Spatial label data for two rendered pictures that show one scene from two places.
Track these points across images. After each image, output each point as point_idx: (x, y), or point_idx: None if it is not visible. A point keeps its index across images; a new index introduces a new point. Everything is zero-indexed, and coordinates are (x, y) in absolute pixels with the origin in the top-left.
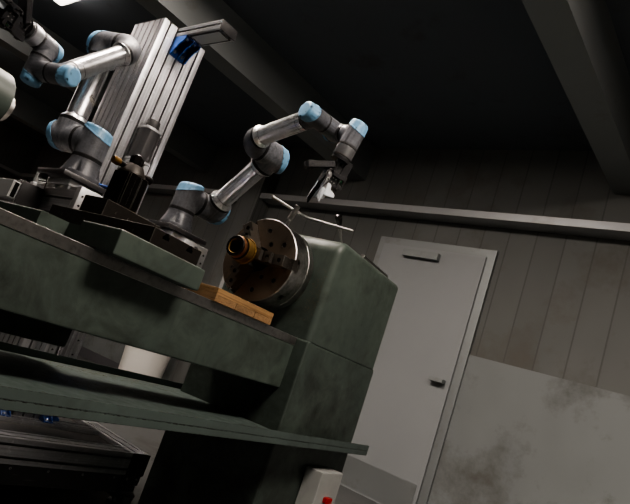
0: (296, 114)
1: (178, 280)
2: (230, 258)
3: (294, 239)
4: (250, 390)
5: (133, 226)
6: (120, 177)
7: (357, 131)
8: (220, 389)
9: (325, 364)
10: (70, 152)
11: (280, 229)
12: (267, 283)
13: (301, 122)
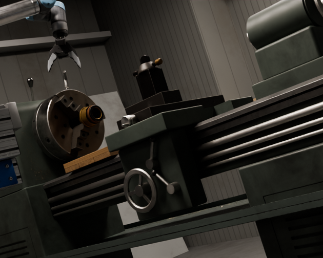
0: (34, 1)
1: None
2: (56, 130)
3: (91, 99)
4: (94, 220)
5: (212, 99)
6: (157, 73)
7: (65, 11)
8: (75, 235)
9: None
10: None
11: (77, 95)
12: (94, 135)
13: (42, 8)
